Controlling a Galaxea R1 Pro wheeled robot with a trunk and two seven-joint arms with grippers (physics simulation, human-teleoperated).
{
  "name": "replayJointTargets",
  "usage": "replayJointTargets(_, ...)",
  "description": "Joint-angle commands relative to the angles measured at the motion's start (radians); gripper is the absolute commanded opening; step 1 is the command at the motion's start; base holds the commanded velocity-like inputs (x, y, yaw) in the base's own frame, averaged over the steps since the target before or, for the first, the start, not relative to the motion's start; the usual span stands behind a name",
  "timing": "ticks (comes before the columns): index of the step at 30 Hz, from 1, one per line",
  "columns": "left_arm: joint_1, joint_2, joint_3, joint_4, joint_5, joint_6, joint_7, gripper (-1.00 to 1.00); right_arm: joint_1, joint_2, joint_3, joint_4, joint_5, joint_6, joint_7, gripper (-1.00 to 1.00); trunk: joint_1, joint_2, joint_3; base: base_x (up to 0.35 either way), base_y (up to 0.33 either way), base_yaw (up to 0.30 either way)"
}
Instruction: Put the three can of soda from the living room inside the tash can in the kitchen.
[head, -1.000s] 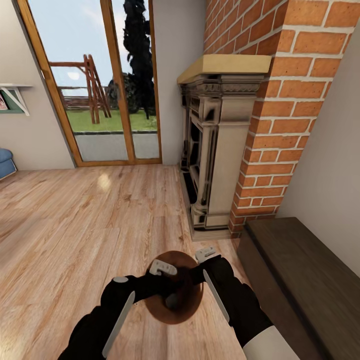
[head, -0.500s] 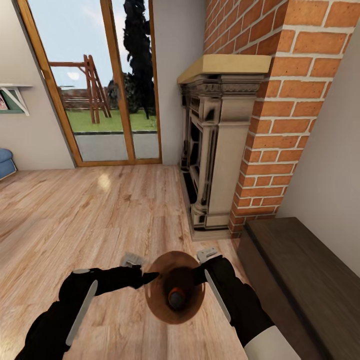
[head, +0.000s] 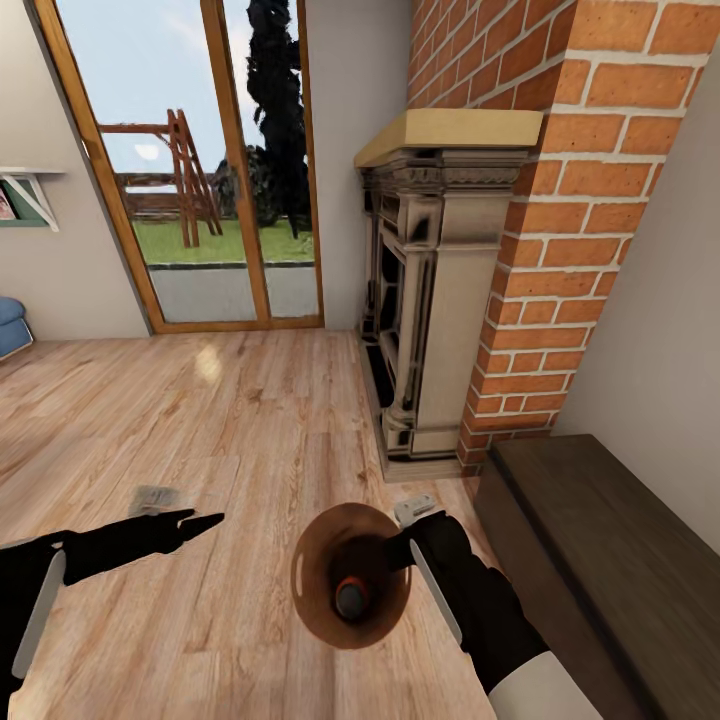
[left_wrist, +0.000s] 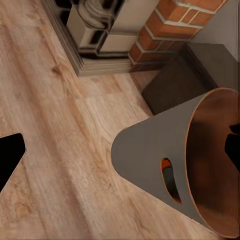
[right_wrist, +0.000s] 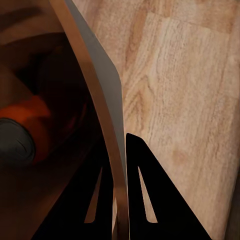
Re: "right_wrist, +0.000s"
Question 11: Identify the can of soda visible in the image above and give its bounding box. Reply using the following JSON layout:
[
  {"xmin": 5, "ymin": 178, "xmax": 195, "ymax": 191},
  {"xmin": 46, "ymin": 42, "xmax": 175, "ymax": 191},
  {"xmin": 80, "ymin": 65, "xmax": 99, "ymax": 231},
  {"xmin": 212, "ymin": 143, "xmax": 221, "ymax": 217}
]
[{"xmin": 0, "ymin": 85, "xmax": 88, "ymax": 167}]

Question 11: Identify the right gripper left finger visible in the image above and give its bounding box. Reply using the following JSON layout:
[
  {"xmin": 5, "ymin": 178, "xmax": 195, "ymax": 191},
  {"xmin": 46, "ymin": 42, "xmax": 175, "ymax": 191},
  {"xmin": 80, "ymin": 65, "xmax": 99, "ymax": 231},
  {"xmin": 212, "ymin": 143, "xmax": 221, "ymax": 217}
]
[{"xmin": 31, "ymin": 137, "xmax": 114, "ymax": 240}]

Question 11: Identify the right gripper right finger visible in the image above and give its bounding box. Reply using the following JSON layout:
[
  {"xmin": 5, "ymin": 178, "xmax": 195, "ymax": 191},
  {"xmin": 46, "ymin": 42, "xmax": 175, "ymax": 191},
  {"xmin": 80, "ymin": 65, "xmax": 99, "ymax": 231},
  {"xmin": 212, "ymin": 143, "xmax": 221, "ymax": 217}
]
[{"xmin": 125, "ymin": 133, "xmax": 212, "ymax": 240}]

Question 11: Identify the trash can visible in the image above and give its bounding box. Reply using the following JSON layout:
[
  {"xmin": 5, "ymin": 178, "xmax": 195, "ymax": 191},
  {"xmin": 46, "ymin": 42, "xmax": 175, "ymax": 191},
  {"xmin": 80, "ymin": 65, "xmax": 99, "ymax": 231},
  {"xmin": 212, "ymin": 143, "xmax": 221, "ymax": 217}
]
[{"xmin": 0, "ymin": 0, "xmax": 130, "ymax": 240}]

